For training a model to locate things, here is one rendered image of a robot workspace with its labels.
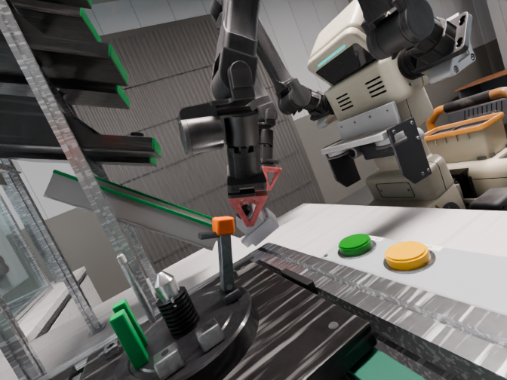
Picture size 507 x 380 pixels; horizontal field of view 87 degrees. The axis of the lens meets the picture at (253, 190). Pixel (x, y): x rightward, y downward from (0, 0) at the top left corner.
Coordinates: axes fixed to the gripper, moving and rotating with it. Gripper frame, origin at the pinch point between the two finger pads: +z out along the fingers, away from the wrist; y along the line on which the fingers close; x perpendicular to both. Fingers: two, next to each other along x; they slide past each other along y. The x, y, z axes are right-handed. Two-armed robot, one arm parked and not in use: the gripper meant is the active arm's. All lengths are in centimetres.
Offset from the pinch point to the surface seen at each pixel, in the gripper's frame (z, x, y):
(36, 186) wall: 67, -192, -206
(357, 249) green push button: -6.3, 11.7, 20.4
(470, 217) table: 1.2, 40.0, 6.7
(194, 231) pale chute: -0.7, -10.0, 4.2
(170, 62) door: -32, -62, -294
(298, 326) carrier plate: -6.2, 2.4, 29.3
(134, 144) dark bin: -15.9, -17.8, -0.1
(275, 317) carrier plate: -4.9, 0.7, 27.1
